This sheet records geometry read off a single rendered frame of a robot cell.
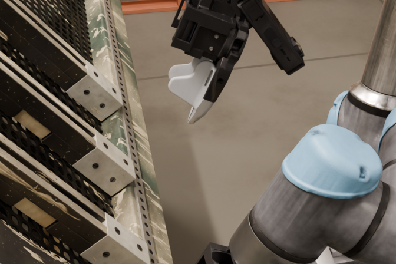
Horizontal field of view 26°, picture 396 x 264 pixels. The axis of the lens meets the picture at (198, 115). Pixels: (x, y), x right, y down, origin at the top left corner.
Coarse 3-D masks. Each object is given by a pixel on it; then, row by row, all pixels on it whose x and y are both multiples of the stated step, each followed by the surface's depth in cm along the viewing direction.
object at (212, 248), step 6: (210, 246) 80; (216, 246) 81; (222, 246) 81; (228, 246) 81; (204, 252) 81; (210, 252) 80; (216, 252) 80; (222, 252) 81; (228, 252) 81; (204, 258) 81; (210, 258) 80; (216, 258) 80; (222, 258) 81; (228, 258) 81
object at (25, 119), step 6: (18, 114) 168; (24, 114) 168; (18, 120) 169; (24, 120) 169; (30, 120) 169; (36, 120) 169; (24, 126) 170; (30, 126) 170; (36, 126) 170; (42, 126) 171; (36, 132) 171; (42, 132) 171; (48, 132) 172
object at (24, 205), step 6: (24, 198) 148; (18, 204) 148; (24, 204) 148; (30, 204) 149; (24, 210) 149; (30, 210) 150; (36, 210) 150; (42, 210) 150; (30, 216) 150; (36, 216) 151; (42, 216) 151; (48, 216) 151; (42, 222) 152; (48, 222) 152
